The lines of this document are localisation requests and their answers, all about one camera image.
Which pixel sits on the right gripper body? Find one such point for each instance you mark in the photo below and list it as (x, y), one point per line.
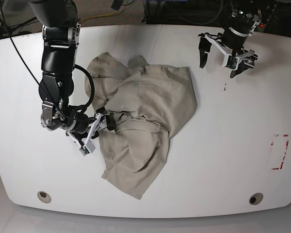
(87, 129)

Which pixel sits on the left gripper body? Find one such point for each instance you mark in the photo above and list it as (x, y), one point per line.
(217, 41)

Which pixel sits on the beige T-shirt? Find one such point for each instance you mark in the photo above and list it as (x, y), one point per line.
(149, 105)

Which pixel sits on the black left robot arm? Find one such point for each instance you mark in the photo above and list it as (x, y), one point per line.
(241, 21)

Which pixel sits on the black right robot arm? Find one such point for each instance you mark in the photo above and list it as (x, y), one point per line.
(61, 30)

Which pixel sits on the left table grommet hole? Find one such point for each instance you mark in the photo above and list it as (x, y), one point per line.
(44, 197)

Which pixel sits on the table grommet hole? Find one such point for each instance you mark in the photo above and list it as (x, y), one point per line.
(44, 197)
(256, 199)

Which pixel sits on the red tape rectangle marking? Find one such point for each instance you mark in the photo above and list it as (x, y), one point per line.
(278, 151)

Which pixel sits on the right table grommet hole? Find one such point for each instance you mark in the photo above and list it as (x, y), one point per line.
(256, 199)

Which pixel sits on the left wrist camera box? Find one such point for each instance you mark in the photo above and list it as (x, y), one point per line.
(231, 62)

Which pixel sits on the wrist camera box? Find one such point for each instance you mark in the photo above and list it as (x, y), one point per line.
(87, 148)
(231, 62)

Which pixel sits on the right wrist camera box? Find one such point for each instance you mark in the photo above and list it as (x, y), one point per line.
(87, 148)

